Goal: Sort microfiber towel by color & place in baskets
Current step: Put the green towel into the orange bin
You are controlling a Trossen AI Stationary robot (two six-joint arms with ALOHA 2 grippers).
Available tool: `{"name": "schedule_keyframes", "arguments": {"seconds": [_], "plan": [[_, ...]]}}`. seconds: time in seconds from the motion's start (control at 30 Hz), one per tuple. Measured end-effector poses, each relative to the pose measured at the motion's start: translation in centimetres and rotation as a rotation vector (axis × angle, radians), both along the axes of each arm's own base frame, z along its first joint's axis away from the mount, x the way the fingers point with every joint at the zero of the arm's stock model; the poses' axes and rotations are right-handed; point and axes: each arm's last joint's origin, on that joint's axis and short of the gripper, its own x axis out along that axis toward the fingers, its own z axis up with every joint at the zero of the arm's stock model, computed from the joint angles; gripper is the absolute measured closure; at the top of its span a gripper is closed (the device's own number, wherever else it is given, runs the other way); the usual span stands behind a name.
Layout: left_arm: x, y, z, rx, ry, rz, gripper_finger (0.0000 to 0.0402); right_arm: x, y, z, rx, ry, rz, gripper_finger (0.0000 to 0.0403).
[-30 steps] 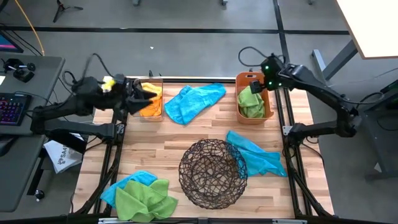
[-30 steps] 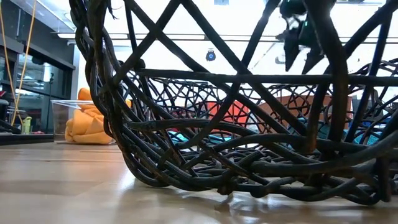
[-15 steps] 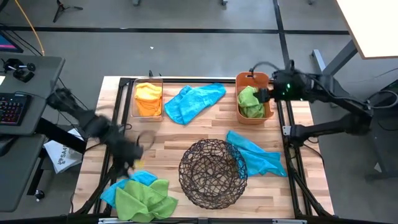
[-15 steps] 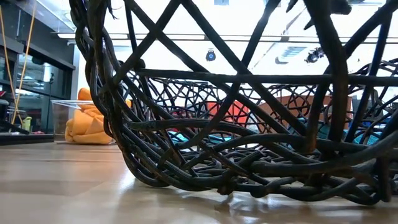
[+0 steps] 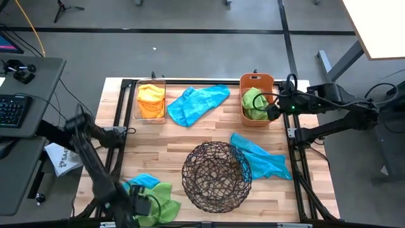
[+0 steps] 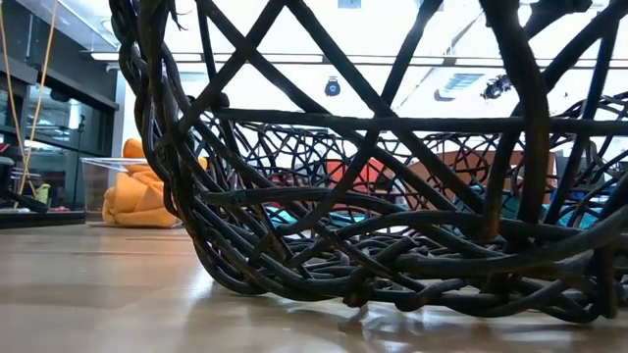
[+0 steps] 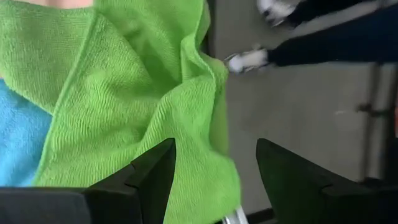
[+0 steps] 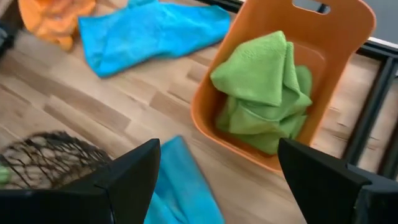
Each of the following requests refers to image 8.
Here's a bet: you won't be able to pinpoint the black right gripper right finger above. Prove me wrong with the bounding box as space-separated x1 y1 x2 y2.
277 138 398 224

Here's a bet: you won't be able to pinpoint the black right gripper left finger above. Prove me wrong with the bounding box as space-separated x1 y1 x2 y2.
0 138 161 224

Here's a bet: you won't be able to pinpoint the blue microfiber towel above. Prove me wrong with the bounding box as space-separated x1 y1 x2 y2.
144 135 225 224
77 0 231 78

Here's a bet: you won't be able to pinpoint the green microfiber towel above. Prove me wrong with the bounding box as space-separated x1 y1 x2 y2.
210 30 313 108
215 95 312 156

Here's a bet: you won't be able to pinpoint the orange microfiber towel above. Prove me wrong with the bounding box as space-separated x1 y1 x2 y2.
17 0 96 52

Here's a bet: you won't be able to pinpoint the dark woven wicker basket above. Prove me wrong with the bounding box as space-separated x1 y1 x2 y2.
0 130 113 190

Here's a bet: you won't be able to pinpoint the orange plastic basket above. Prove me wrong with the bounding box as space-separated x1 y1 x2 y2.
190 0 377 174

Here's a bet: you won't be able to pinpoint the black aluminium table frame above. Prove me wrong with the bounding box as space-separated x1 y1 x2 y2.
195 0 398 181

